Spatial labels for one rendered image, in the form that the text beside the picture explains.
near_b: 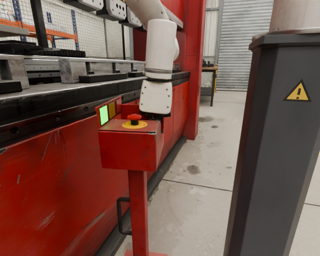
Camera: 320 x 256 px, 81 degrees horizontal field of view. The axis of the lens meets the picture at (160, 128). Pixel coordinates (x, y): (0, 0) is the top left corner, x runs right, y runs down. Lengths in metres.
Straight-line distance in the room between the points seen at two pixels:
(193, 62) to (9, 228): 2.15
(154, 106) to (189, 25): 1.88
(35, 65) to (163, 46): 0.66
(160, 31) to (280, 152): 0.43
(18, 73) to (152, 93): 0.39
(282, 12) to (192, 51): 1.87
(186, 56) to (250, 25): 5.81
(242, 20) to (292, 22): 7.51
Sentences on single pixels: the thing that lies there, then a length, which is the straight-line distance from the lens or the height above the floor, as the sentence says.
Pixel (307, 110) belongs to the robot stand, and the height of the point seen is 0.85.
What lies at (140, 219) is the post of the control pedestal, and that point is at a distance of 0.75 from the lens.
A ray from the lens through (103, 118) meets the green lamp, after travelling 0.54.
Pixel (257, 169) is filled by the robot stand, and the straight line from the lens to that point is 0.55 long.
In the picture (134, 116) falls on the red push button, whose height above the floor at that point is 0.81.
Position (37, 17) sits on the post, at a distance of 1.77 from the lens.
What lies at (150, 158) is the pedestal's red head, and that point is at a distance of 0.51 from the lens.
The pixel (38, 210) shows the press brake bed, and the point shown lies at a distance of 0.66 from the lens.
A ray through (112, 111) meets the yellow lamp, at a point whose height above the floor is 0.81.
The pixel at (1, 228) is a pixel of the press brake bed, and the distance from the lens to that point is 0.61.
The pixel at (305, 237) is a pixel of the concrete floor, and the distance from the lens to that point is 1.51.
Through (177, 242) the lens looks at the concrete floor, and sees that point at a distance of 1.24.
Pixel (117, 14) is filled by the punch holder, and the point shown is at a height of 1.18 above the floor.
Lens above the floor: 0.94
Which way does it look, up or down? 18 degrees down
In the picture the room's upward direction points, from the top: straight up
